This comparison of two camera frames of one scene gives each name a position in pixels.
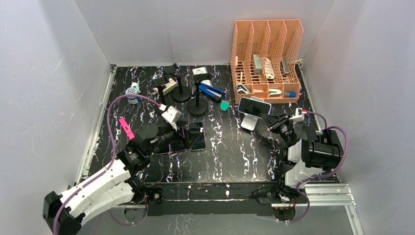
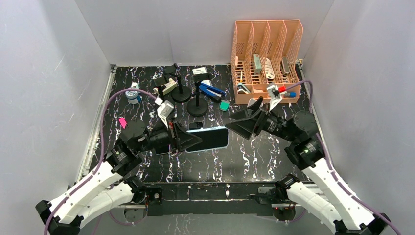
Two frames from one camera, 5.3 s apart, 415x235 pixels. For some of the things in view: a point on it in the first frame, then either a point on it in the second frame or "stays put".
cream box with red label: (168, 86) stays put
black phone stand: (198, 106) stays put
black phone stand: (180, 93) stays put
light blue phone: (253, 107) → (212, 138)
